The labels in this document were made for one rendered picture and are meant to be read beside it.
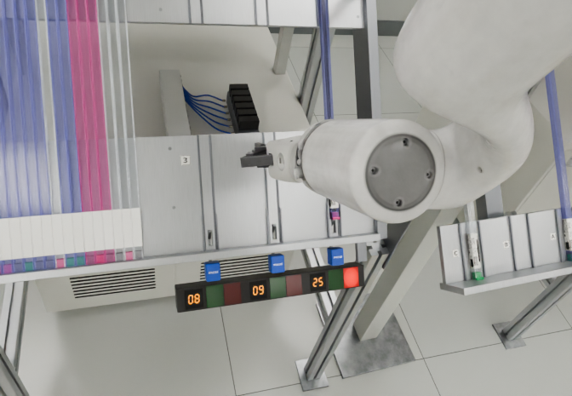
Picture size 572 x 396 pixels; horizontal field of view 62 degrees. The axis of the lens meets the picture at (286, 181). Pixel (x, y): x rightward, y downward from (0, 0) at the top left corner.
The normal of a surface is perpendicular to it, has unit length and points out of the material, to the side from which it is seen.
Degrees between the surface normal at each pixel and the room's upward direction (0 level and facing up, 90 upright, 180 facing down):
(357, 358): 0
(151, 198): 45
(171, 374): 0
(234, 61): 0
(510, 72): 107
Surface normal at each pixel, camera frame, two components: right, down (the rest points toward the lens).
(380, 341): 0.17, -0.69
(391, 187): 0.25, 0.14
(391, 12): 0.25, 0.73
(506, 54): -0.30, 0.82
